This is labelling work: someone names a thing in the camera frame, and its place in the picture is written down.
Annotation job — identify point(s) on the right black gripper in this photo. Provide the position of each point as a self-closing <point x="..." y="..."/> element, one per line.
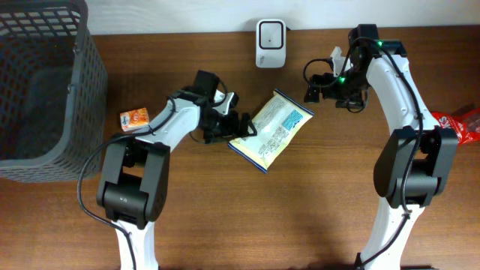
<point x="356" y="100"/>

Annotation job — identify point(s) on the white barcode scanner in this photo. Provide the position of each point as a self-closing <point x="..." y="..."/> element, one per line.
<point x="271" y="45"/>

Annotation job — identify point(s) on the grey plastic mesh basket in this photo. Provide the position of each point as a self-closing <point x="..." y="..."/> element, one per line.
<point x="53" y="92"/>

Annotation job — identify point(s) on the red Hacks candy bag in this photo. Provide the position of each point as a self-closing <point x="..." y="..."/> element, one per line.
<point x="466" y="126"/>

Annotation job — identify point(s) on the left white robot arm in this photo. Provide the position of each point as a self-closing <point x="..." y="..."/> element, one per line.
<point x="134" y="179"/>

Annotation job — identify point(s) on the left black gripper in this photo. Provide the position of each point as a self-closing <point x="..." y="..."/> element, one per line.
<point x="232" y="124"/>

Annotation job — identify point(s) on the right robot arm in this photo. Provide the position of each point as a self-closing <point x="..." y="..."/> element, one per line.
<point x="415" y="163"/>

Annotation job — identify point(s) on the orange tissue pack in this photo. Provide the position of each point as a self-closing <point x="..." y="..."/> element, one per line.
<point x="134" y="119"/>

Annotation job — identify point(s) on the yellow snack bag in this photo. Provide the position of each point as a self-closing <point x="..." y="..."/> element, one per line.
<point x="276" y="124"/>

